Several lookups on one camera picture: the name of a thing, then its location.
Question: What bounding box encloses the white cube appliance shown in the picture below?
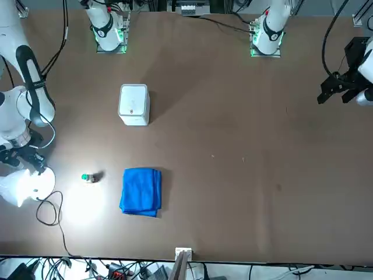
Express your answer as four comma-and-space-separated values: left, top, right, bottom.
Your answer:
117, 83, 151, 127

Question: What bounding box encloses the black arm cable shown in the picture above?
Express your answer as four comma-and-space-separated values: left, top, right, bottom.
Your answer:
322, 0, 350, 77
40, 0, 71, 79

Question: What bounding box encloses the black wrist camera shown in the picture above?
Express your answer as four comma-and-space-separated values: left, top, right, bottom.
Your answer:
28, 130, 45, 149

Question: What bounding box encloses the blue folded cloth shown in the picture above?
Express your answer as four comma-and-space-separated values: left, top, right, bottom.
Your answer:
118, 167, 163, 218

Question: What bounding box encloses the black lamp power cable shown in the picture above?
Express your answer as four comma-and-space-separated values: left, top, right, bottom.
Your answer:
36, 191, 97, 260

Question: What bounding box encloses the silver aluminium frame post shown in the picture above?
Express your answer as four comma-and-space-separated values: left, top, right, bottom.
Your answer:
174, 247, 194, 280

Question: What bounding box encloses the white desk lamp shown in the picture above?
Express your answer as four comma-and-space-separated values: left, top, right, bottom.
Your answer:
0, 166, 57, 208

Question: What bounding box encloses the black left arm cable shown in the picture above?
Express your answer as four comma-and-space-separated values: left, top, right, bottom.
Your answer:
322, 0, 350, 77

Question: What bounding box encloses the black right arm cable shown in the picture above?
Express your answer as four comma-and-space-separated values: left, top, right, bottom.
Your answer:
40, 0, 71, 79

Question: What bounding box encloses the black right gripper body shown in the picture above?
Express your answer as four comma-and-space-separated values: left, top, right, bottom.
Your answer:
0, 145, 37, 169

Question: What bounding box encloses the red black electronic device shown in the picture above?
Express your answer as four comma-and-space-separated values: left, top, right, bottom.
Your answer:
107, 263, 124, 278

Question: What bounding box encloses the black base power cable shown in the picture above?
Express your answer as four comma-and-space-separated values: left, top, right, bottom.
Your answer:
186, 13, 257, 34

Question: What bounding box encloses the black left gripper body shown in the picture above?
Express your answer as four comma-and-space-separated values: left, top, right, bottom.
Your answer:
344, 37, 373, 75

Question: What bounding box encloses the black electronics box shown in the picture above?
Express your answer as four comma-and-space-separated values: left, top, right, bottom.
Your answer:
4, 261, 34, 280

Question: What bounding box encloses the silver corner frame profile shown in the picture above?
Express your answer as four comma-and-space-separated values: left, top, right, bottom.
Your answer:
351, 0, 368, 26
16, 0, 30, 19

